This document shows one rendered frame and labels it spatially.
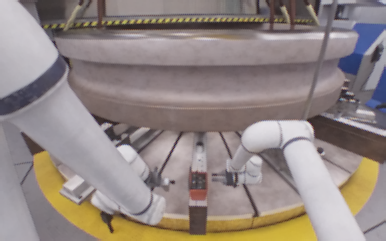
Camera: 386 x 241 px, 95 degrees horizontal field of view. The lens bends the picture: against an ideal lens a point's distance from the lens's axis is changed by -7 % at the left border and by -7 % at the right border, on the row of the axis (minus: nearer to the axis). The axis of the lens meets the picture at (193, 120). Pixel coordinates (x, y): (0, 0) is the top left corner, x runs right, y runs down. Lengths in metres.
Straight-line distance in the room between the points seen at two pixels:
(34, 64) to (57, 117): 0.08
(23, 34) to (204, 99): 1.74
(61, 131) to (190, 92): 1.68
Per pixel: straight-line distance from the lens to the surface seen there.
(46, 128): 0.31
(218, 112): 1.86
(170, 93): 1.96
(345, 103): 4.06
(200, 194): 1.47
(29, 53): 0.26
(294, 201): 2.23
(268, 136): 0.84
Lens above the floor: 1.89
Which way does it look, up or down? 29 degrees down
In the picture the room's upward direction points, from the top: 1 degrees counter-clockwise
